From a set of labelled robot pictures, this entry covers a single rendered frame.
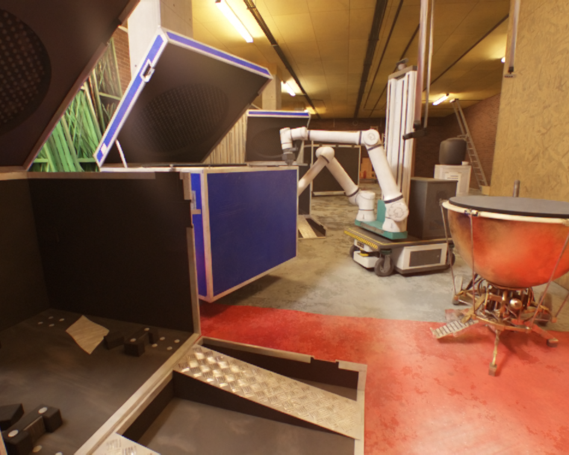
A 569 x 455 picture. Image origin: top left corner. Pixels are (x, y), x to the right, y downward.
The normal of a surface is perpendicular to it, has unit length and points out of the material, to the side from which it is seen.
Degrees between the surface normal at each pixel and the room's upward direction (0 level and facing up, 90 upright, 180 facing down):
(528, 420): 0
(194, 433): 2
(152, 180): 90
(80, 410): 0
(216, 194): 90
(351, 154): 90
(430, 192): 90
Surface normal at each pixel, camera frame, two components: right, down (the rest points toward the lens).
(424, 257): 0.26, 0.21
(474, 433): 0.00, -0.98
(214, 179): 0.84, 0.11
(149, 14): -0.19, 0.21
